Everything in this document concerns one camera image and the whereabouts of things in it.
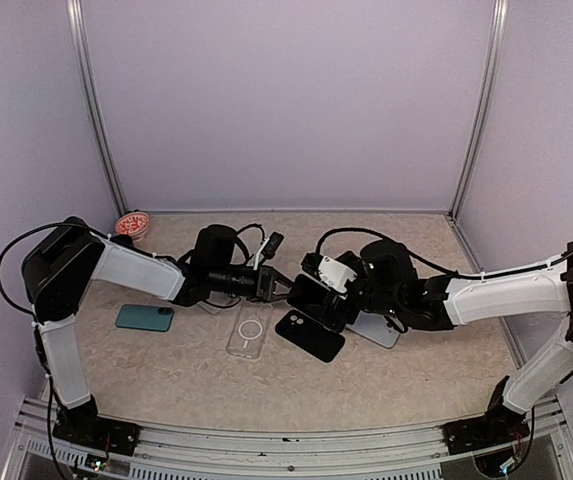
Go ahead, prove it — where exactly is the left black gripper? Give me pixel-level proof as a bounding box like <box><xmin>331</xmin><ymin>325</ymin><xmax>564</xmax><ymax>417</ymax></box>
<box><xmin>210</xmin><ymin>264</ymin><xmax>303</xmax><ymax>303</ymax></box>

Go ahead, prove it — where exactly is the black phone with silver edge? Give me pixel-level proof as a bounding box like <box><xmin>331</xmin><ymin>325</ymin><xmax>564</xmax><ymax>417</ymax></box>
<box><xmin>286</xmin><ymin>274</ymin><xmax>359</xmax><ymax>333</ymax></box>

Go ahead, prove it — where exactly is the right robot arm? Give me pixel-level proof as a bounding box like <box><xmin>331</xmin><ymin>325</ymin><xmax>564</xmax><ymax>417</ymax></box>
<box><xmin>302</xmin><ymin>238</ymin><xmax>573</xmax><ymax>444</ymax></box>

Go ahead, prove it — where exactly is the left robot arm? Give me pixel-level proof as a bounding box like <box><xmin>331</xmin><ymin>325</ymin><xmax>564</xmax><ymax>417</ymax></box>
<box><xmin>21</xmin><ymin>217</ymin><xmax>294</xmax><ymax>445</ymax></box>

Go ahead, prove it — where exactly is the clear magsafe phone case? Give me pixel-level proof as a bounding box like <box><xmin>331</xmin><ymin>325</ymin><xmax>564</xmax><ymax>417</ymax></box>
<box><xmin>226</xmin><ymin>302</ymin><xmax>274</xmax><ymax>361</ymax></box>

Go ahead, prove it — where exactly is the frosted clear phone case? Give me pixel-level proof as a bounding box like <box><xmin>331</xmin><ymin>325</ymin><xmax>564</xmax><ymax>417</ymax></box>
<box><xmin>198</xmin><ymin>301</ymin><xmax>227</xmax><ymax>315</ymax></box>

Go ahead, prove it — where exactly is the teal green phone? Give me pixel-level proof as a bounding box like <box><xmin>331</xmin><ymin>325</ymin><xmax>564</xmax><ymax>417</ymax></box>
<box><xmin>115</xmin><ymin>304</ymin><xmax>174</xmax><ymax>333</ymax></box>

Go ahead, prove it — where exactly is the red white patterned bowl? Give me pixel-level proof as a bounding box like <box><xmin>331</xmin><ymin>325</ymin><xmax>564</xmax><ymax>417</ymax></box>
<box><xmin>115</xmin><ymin>211</ymin><xmax>151</xmax><ymax>243</ymax></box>

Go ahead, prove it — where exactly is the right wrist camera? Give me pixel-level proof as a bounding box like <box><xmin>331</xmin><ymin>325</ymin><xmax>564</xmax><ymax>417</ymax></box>
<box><xmin>301</xmin><ymin>253</ymin><xmax>357</xmax><ymax>294</ymax></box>

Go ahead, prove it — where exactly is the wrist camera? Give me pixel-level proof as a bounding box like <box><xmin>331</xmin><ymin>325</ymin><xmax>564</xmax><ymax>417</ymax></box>
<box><xmin>260</xmin><ymin>232</ymin><xmax>284</xmax><ymax>259</ymax></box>
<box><xmin>301</xmin><ymin>253</ymin><xmax>357</xmax><ymax>294</ymax></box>

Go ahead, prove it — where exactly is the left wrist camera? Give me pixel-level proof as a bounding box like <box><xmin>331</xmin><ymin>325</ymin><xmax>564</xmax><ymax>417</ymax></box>
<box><xmin>260</xmin><ymin>232</ymin><xmax>284</xmax><ymax>259</ymax></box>

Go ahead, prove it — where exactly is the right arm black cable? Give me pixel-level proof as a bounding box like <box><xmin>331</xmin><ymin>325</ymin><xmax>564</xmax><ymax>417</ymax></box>
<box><xmin>315</xmin><ymin>227</ymin><xmax>573</xmax><ymax>281</ymax></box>

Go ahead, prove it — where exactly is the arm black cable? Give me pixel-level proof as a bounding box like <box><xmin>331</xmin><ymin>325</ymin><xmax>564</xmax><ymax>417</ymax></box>
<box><xmin>315</xmin><ymin>227</ymin><xmax>573</xmax><ymax>281</ymax></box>
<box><xmin>0</xmin><ymin>222</ymin><xmax>75</xmax><ymax>480</ymax></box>

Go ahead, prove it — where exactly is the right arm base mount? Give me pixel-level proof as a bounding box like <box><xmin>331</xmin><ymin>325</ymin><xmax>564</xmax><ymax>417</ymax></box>
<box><xmin>442</xmin><ymin>415</ymin><xmax>530</xmax><ymax>455</ymax></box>

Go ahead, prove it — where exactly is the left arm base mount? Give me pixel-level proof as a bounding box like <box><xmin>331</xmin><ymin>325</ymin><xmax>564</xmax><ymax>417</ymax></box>
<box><xmin>53</xmin><ymin>416</ymin><xmax>141</xmax><ymax>457</ymax></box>

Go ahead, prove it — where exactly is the right aluminium frame post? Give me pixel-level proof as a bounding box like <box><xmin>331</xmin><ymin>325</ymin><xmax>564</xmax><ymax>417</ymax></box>
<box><xmin>448</xmin><ymin>0</ymin><xmax>509</xmax><ymax>223</ymax></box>

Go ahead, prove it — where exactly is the aluminium frame post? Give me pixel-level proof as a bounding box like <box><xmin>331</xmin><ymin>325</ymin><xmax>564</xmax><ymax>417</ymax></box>
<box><xmin>448</xmin><ymin>0</ymin><xmax>509</xmax><ymax>223</ymax></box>
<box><xmin>66</xmin><ymin>0</ymin><xmax>129</xmax><ymax>216</ymax></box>

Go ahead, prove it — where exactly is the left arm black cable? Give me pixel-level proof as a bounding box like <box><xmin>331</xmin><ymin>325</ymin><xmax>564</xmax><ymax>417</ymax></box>
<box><xmin>0</xmin><ymin>222</ymin><xmax>75</xmax><ymax>480</ymax></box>

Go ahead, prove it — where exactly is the front aluminium rail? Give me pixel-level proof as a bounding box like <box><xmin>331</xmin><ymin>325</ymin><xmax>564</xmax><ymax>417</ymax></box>
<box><xmin>0</xmin><ymin>397</ymin><xmax>573</xmax><ymax>479</ymax></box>

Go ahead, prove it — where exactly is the left aluminium frame post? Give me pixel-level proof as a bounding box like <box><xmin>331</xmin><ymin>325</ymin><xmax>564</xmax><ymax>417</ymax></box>
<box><xmin>66</xmin><ymin>0</ymin><xmax>129</xmax><ymax>216</ymax></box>

